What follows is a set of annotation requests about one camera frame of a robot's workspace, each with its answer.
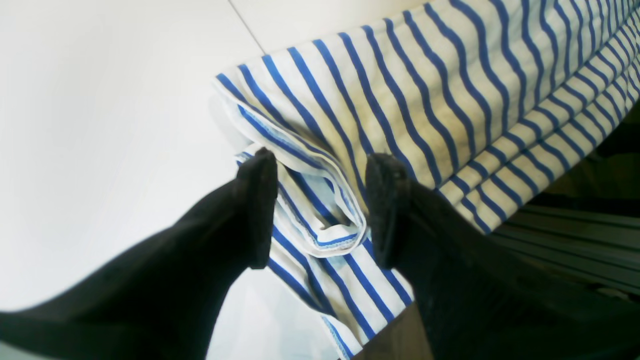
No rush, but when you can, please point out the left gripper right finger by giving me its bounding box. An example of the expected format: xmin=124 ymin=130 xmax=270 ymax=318
xmin=365 ymin=153 xmax=639 ymax=360

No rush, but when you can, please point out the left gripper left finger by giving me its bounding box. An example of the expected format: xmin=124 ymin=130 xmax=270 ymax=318
xmin=0 ymin=148 xmax=278 ymax=360

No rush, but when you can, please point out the blue white striped T-shirt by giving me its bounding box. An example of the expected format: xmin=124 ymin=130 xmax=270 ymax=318
xmin=214 ymin=0 xmax=639 ymax=360

